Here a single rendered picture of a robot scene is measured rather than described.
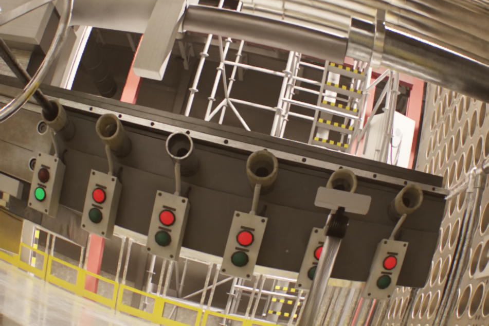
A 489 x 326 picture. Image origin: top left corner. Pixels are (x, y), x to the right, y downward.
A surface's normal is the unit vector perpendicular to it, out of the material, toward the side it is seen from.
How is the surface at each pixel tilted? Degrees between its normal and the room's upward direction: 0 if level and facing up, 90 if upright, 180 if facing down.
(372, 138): 90
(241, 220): 90
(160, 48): 90
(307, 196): 90
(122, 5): 132
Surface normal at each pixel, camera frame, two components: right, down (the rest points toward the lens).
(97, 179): 0.00, -0.24
